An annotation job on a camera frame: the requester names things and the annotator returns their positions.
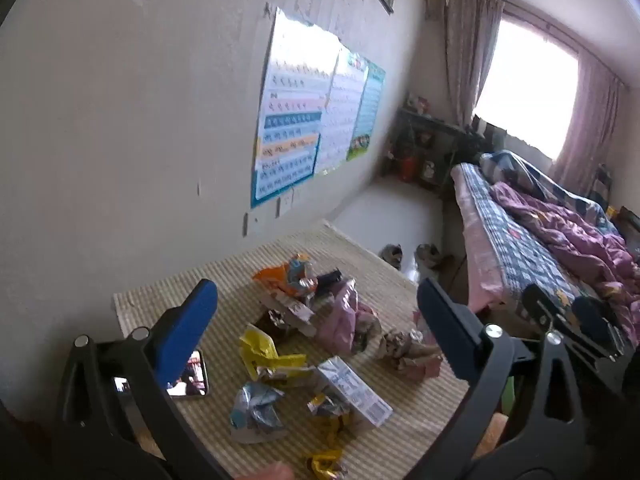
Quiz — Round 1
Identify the orange blue snack wrapper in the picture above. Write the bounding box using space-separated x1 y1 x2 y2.
252 254 321 306

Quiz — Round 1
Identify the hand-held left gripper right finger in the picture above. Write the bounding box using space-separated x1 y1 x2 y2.
416 277 588 480

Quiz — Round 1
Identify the white wall poster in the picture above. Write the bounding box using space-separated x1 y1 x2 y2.
314 45 371 176

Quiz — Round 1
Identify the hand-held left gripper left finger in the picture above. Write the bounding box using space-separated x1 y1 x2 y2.
52 278 236 480

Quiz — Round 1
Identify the blue checked cushion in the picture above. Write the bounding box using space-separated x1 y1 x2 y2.
590 162 613 206

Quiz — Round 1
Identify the dark brown wrapper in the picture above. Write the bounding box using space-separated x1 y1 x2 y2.
252 310 288 346

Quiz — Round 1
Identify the pink curtain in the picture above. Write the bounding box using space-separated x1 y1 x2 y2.
442 0 506 133
550 55 628 196

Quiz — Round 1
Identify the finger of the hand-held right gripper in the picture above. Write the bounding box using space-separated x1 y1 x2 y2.
517 284 576 342
570 296 628 361

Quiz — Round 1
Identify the silver light blue wrapper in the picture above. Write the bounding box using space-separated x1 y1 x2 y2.
230 381 288 445

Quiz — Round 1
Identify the bright window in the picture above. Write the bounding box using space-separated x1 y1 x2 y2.
472 7 581 161

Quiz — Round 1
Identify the blue checked blanket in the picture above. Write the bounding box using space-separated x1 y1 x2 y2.
479 149 618 233

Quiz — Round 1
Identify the striped beige tablecloth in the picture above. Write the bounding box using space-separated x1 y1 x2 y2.
112 220 506 480

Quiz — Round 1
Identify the white drink carton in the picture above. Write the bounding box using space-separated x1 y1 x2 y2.
316 356 393 428

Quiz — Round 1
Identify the gold candy wrapper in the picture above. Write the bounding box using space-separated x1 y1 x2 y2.
302 450 351 480
306 394 353 448

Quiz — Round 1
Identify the blue plaid quilt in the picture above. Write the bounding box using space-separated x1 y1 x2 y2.
450 162 626 341

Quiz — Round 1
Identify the green blue wall poster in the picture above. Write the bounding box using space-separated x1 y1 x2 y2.
346 57 387 162

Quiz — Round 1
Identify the large blue striped wall poster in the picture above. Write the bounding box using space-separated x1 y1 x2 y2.
250 5 341 209

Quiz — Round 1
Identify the pink bed sheet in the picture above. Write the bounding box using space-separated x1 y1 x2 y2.
452 165 501 311

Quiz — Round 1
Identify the yellow snack wrapper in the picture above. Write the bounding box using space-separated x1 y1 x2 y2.
239 324 308 386

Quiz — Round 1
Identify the smartphone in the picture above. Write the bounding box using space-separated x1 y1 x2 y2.
112 349 213 400

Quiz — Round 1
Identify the dark metal shelf rack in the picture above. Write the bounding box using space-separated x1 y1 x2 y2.
382 92 481 193

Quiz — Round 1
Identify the wooden headboard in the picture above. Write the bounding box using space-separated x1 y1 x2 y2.
617 205 640 241

